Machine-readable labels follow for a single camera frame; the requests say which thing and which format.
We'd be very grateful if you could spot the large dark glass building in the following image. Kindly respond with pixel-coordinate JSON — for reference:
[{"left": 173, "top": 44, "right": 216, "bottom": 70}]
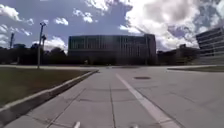
[{"left": 67, "top": 33, "right": 158, "bottom": 66}]

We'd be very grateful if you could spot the round manhole cover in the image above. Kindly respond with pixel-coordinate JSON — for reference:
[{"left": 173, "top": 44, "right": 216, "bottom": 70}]
[{"left": 133, "top": 76, "right": 152, "bottom": 81}]

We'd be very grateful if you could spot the grey concrete pavement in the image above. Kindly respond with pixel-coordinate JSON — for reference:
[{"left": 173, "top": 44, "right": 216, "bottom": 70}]
[{"left": 0, "top": 64, "right": 224, "bottom": 128}]

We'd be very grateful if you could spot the low dark building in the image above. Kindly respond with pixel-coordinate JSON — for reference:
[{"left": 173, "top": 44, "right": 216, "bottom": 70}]
[{"left": 156, "top": 43, "right": 200, "bottom": 66}]

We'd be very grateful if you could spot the robot's own part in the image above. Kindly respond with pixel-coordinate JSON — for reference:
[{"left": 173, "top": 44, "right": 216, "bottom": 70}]
[{"left": 73, "top": 121, "right": 82, "bottom": 128}]

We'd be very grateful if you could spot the tall lamp pole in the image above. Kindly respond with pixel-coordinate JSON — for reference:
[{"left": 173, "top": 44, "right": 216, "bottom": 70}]
[{"left": 36, "top": 21, "right": 48, "bottom": 70}]

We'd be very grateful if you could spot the grey concrete kerb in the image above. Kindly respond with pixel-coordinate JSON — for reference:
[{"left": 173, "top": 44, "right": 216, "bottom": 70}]
[{"left": 0, "top": 69, "right": 100, "bottom": 127}]

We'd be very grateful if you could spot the row of dark trees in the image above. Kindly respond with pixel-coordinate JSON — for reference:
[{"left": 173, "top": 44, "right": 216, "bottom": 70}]
[{"left": 0, "top": 43, "right": 69, "bottom": 66}]

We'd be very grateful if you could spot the grass lawn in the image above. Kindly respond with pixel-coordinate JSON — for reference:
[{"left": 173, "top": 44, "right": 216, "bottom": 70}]
[{"left": 0, "top": 67, "right": 92, "bottom": 107}]

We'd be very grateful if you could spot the grass strip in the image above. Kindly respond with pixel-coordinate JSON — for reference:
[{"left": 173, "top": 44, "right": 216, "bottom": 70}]
[{"left": 167, "top": 65, "right": 224, "bottom": 73}]

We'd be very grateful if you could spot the pale multi-storey building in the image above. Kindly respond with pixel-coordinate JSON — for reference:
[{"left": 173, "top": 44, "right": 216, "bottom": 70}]
[{"left": 195, "top": 26, "right": 224, "bottom": 66}]

